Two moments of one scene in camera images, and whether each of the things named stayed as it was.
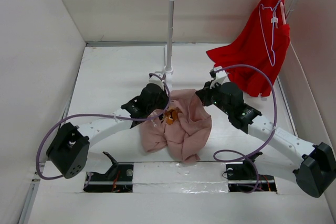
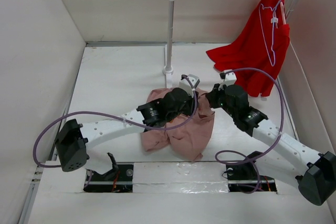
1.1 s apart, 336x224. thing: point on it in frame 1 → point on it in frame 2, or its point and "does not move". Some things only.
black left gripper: [164, 97] → [191, 106]
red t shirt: [263, 42] does not move
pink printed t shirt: [182, 127] does not move
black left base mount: [118, 178] does not move
